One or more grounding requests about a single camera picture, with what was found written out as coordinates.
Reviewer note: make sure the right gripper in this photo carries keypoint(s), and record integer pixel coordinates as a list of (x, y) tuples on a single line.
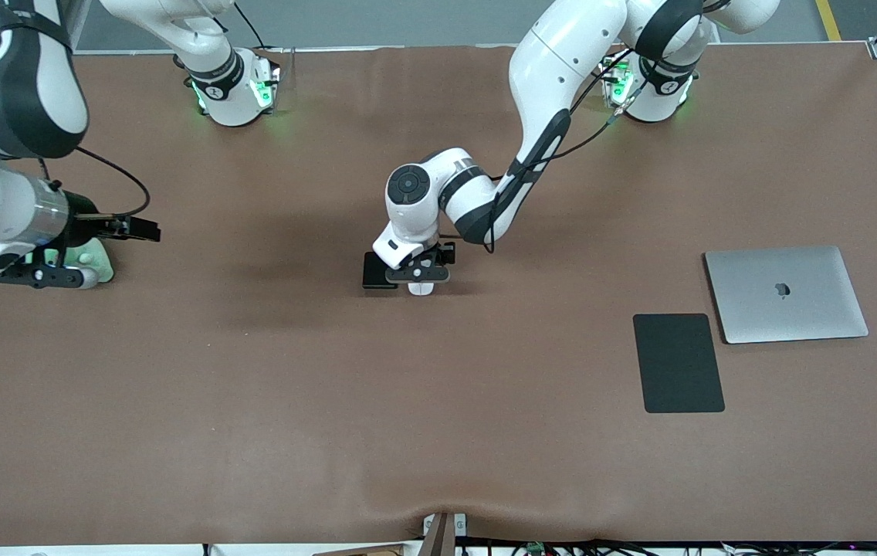
[(83, 213)]

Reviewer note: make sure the white computer mouse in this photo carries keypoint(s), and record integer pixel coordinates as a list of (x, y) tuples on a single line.
[(421, 289)]

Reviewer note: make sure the black phone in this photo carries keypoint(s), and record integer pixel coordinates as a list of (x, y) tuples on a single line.
[(373, 279)]

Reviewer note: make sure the silver laptop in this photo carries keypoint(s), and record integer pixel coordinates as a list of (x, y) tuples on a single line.
[(786, 309)]

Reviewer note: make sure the brown table cover mat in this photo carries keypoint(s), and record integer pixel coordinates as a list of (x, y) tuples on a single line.
[(438, 425)]

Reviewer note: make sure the black mouse pad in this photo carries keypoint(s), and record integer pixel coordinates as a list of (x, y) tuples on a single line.
[(678, 363)]

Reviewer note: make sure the metal stand bracket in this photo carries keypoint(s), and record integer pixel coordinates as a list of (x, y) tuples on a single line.
[(444, 533)]

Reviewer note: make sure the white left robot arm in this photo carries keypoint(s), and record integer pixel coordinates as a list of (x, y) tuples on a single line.
[(562, 54)]

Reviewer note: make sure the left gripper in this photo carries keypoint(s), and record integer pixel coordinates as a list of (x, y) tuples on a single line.
[(446, 252)]

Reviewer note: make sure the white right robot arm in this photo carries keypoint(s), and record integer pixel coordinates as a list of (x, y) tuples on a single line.
[(14, 93)]

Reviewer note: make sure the green dinosaur plush toy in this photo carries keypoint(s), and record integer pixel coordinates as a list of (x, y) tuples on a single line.
[(99, 262)]

